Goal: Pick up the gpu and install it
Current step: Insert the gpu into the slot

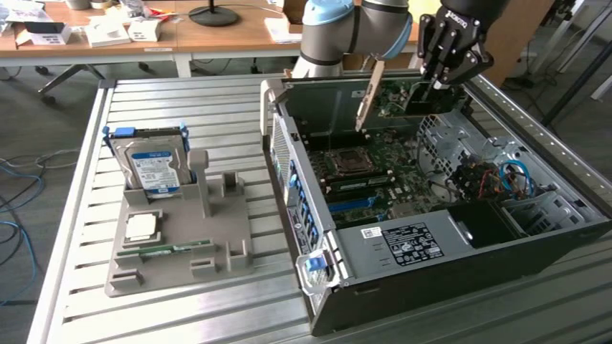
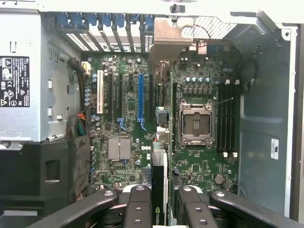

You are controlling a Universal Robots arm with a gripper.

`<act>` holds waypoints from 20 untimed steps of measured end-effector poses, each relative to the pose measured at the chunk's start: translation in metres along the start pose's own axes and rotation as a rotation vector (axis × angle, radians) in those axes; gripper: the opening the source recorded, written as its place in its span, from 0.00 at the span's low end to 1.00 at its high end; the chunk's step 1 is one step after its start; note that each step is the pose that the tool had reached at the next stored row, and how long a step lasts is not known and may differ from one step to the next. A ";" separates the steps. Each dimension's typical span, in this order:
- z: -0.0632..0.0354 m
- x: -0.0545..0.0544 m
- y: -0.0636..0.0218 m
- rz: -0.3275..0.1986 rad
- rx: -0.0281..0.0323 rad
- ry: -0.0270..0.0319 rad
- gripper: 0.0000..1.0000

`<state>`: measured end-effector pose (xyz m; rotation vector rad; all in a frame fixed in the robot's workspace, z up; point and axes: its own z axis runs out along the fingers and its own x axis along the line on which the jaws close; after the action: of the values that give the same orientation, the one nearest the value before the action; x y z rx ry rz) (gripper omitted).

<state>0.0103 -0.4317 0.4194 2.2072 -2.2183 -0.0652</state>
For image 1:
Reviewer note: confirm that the silver perforated drive cage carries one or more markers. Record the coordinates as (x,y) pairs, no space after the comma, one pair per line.
(444,143)

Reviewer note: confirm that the white box black flap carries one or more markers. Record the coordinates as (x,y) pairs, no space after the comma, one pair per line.
(48,37)

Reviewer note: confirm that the white flat open carton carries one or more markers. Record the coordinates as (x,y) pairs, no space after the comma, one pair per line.
(107,37)

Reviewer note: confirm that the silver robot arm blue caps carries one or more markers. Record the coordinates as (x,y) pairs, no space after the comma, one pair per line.
(330,36)

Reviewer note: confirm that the silver chipset heatsink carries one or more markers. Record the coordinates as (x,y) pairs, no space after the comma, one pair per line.
(404,211)

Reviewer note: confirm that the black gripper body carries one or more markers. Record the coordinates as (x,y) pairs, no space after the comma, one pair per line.
(471,18)

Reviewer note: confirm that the black open PC case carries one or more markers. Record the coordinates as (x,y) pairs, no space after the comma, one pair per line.
(430,297)

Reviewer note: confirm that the metal CPU socket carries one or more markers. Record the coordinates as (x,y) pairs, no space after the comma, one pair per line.
(351,163)

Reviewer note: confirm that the silver CPU chip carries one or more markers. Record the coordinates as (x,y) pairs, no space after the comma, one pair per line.
(140,227)

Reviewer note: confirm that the blue case latch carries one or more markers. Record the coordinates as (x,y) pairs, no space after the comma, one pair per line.
(315,265)

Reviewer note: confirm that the grey cup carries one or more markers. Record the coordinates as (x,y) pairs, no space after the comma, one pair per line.
(78,4)

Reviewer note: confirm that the silver power supply unit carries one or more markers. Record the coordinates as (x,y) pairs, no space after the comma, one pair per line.
(411,243)

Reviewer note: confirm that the blue expansion slot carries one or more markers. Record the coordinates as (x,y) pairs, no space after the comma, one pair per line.
(351,205)

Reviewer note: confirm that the grey parts rack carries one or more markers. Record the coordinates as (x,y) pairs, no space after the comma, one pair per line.
(191,222)

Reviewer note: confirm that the grey caster leg frame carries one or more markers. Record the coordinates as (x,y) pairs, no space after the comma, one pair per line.
(56,79)

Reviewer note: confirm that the wooden desk white frame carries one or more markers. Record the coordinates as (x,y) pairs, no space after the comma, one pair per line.
(76,50)
(248,36)

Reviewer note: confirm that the green RAM stick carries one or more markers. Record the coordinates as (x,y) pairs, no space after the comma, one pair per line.
(359,183)
(163,248)

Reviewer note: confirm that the black round lamp base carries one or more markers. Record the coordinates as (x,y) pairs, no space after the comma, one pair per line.
(212,18)

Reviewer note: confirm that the silver disk bay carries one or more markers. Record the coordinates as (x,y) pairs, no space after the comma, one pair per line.
(546,215)

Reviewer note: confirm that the green graphics card black heatsink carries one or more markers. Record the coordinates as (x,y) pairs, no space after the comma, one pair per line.
(430,100)

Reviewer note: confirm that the white paper stack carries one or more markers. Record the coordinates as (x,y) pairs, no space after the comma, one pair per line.
(282,30)

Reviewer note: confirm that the printed paper sheets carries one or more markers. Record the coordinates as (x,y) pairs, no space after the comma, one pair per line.
(24,12)

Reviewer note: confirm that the hard disk in blue caddy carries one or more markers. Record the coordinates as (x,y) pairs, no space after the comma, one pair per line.
(151,168)

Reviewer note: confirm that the black metal pole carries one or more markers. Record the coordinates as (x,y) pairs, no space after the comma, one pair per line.
(580,77)

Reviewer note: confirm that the green motherboard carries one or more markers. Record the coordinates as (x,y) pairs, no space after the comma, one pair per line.
(411,179)

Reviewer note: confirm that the small white labelled box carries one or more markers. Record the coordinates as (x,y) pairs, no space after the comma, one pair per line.
(143,32)

